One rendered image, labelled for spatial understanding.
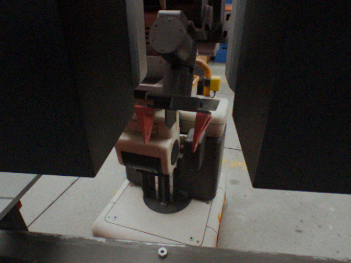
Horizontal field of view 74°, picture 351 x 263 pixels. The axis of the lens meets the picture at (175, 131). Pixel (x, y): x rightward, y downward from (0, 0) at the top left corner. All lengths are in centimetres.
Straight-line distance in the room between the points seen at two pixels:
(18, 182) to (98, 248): 17
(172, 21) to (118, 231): 104
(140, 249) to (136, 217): 85
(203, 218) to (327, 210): 99
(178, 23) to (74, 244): 40
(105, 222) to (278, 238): 102
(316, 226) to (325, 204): 24
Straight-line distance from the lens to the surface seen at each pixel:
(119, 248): 44
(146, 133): 46
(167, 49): 37
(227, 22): 72
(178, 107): 41
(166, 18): 39
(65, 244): 48
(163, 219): 125
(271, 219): 174
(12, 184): 42
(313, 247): 170
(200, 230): 122
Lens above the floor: 123
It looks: 29 degrees down
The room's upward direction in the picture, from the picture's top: straight up
